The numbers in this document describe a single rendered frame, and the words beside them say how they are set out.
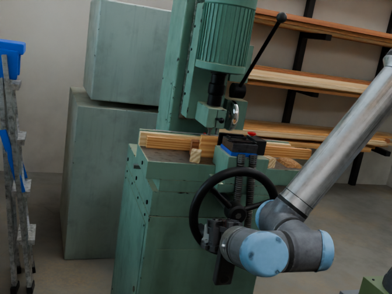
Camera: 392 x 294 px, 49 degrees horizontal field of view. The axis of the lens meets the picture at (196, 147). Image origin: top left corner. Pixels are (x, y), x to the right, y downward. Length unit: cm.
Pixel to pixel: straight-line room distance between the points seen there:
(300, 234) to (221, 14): 78
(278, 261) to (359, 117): 41
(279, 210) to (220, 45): 62
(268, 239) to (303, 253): 9
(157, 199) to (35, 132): 248
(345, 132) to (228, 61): 52
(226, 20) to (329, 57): 316
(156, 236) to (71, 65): 244
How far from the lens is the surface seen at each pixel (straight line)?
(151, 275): 155
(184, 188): 143
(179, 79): 169
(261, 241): 91
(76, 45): 369
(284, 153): 171
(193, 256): 155
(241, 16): 147
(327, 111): 466
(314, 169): 109
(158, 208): 144
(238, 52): 148
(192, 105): 162
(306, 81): 389
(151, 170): 138
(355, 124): 111
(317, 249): 99
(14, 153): 203
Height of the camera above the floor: 129
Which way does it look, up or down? 14 degrees down
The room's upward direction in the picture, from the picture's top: 9 degrees clockwise
